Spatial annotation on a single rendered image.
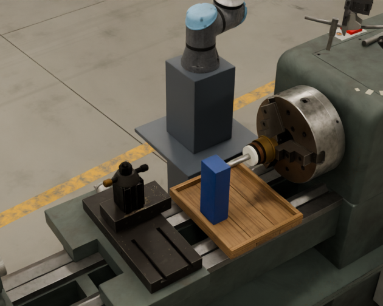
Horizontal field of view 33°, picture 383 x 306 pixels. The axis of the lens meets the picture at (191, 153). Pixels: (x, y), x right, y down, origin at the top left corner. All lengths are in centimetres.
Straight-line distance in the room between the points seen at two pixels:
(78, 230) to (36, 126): 215
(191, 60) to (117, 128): 167
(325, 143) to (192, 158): 71
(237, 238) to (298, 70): 63
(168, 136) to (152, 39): 239
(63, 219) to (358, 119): 101
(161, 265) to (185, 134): 87
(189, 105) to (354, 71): 66
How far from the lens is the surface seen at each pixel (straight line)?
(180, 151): 267
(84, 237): 208
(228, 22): 252
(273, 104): 218
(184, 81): 252
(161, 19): 538
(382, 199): 245
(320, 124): 211
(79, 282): 207
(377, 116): 212
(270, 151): 213
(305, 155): 210
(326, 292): 247
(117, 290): 192
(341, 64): 233
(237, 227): 215
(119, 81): 457
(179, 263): 192
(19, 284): 209
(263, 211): 222
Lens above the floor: 240
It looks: 38 degrees down
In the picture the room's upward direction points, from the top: 1 degrees clockwise
